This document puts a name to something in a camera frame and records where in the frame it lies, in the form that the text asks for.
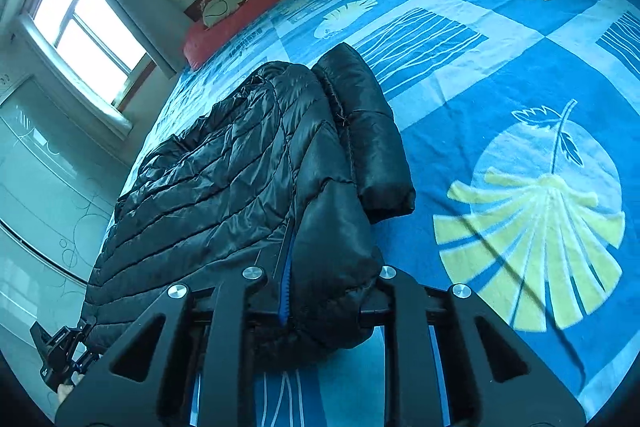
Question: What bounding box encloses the blue patterned bed sheet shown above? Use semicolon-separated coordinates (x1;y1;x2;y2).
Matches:
97;0;640;427

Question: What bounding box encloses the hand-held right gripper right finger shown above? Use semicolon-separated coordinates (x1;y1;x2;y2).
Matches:
360;264;586;427

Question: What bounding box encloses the window beside wardrobe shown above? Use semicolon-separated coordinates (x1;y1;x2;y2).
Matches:
19;0;157;116

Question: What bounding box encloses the frosted glass sliding wardrobe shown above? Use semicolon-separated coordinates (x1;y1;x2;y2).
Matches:
0;74;132;410

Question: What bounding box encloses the black puffer jacket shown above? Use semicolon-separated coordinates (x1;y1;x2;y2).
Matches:
80;42;417;374

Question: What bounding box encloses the red pillow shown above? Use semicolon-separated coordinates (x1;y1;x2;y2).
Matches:
182;0;302;72

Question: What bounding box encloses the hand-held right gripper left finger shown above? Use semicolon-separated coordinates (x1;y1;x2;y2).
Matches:
55;217;297;427

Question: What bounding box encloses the pale grey curtain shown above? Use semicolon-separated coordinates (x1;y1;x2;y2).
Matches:
62;0;188;78

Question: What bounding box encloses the cream printed cushion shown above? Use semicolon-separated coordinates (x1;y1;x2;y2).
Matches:
200;0;252;30

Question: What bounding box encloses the person's left hand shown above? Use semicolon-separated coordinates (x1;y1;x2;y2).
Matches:
56;372;85;404

